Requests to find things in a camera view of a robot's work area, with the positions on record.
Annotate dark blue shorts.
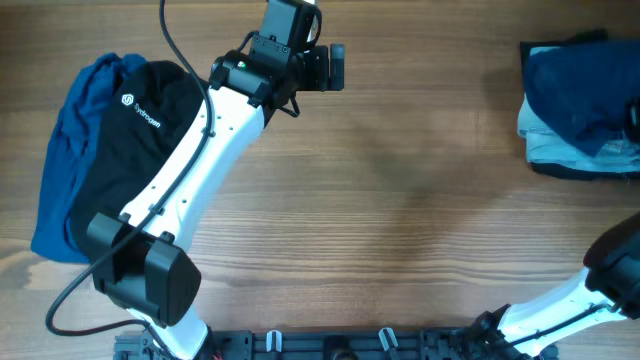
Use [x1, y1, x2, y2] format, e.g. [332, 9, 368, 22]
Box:
[523, 40, 639, 156]

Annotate black polo shirt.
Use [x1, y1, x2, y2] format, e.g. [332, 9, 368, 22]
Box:
[70, 61, 208, 255]

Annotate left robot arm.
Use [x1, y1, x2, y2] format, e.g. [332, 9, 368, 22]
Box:
[70, 0, 344, 359]

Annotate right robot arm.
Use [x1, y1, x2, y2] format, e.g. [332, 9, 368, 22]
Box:
[471, 99, 639, 359]

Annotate folded black garment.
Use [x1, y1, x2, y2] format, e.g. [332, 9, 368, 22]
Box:
[517, 29, 639, 181]

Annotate folded light blue jeans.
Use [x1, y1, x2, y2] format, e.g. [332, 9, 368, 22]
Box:
[517, 40, 639, 176]

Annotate blue t-shirt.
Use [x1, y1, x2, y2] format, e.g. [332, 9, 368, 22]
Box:
[31, 53, 146, 263]

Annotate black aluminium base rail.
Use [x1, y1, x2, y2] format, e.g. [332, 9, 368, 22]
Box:
[113, 327, 558, 360]

